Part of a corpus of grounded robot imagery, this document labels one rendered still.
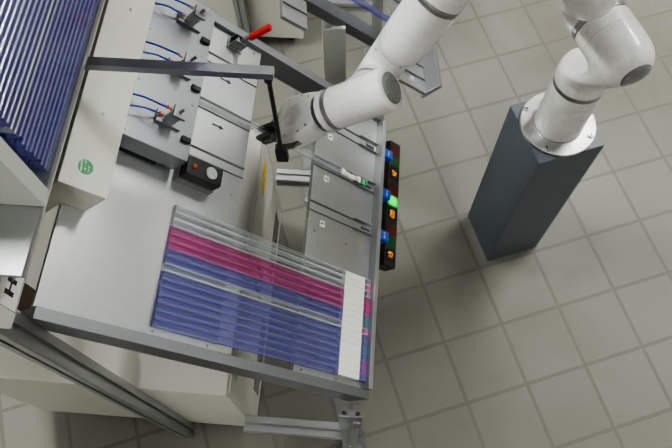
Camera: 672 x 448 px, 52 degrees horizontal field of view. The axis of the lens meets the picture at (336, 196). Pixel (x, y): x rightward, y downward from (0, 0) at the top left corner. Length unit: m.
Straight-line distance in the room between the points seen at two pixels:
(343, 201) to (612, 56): 0.64
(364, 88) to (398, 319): 1.17
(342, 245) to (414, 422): 0.85
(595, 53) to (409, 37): 0.46
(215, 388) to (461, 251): 1.09
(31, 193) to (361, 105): 0.61
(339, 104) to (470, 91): 1.45
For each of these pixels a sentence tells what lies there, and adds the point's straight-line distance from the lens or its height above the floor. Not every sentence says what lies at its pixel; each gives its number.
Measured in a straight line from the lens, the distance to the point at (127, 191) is 1.24.
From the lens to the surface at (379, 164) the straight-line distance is 1.66.
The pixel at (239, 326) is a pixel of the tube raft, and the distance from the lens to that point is 1.29.
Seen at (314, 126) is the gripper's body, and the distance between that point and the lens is 1.33.
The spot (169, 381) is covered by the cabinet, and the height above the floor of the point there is 0.62.
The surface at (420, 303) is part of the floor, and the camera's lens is 2.30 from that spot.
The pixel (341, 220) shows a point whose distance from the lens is 1.54.
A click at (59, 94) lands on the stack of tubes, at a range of 1.02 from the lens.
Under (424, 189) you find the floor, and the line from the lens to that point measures 2.46.
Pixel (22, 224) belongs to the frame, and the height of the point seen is 1.39.
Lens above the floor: 2.19
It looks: 64 degrees down
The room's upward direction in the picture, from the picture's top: 2 degrees counter-clockwise
